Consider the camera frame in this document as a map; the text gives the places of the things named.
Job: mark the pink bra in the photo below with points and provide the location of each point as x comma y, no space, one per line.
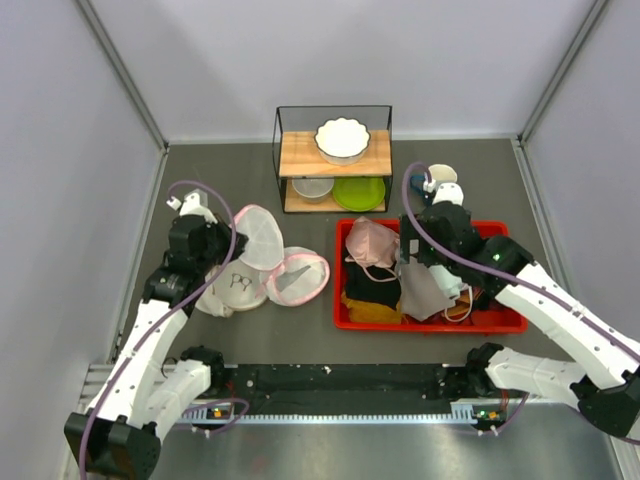
370,244

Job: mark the red plastic bin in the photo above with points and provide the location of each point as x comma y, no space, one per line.
496,320

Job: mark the green plate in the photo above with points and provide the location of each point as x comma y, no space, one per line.
359,194

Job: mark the cream mesh laundry bag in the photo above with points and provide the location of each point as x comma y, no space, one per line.
237,288

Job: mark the black wire wooden shelf rack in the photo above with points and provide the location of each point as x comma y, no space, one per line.
295,155

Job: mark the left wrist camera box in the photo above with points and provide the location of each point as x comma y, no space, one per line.
193,203

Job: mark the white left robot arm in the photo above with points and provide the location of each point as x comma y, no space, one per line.
120,434

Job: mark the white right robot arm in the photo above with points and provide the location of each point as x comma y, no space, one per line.
600,381

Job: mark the black garment in bin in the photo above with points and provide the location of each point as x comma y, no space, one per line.
372,285

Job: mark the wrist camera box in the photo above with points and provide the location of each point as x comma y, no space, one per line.
438,192
193,203

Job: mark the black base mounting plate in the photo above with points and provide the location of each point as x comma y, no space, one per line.
353,389

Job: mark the white bra in bin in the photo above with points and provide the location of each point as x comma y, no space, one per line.
459,297

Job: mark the blue mug white interior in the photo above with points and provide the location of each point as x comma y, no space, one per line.
436,172

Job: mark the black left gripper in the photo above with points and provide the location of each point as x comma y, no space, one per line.
226,232

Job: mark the grey metal bowl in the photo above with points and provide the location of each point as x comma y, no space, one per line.
313,190

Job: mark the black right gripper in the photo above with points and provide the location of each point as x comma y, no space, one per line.
406,236

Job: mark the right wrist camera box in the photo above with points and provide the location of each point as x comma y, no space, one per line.
438,192

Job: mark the white mesh laundry bag pink zipper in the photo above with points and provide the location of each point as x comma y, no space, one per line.
288,276

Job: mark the aluminium frame rail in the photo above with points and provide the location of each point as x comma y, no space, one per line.
217,406

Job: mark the taupe grey bra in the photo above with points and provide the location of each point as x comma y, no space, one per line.
421,296

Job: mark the white scalloped bowl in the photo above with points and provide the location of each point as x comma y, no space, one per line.
342,141

